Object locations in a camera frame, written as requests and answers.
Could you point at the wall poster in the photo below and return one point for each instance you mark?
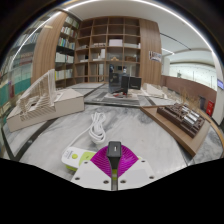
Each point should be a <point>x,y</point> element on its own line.
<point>155,56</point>

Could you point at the white and green power strip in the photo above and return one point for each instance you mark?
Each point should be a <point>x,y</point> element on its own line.
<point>76,157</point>

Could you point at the brown architectural model, wooden board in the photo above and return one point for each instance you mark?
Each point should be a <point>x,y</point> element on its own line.
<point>180,121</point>

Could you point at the curved ceiling light strip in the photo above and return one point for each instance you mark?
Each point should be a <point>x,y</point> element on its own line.
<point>187,22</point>

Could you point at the dark bookshelf with books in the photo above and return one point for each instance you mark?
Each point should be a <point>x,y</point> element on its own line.
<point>65,45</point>

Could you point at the large bookshelf with colourful books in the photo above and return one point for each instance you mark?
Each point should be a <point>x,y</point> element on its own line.
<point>16,76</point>

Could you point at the wall screen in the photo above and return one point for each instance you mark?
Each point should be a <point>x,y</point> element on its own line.
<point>220,84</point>

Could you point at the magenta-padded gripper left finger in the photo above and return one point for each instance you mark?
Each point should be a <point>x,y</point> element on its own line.
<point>89,173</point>

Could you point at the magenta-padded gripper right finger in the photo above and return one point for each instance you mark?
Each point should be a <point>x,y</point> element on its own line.
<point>138,173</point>

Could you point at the curved wooden slatted bench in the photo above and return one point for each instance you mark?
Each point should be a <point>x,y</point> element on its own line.
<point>216,128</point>

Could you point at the black charger block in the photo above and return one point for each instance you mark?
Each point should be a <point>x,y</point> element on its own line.
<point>114,151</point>

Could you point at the dark bin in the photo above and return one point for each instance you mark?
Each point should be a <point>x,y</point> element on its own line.
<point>202,103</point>

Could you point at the white architectural model, beige base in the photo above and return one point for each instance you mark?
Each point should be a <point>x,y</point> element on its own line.
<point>65,101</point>

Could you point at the wooden cubby shelf unit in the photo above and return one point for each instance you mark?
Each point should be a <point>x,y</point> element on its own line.
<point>115,43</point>

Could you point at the small white architectural model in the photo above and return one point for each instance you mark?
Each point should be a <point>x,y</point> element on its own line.
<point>156,90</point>

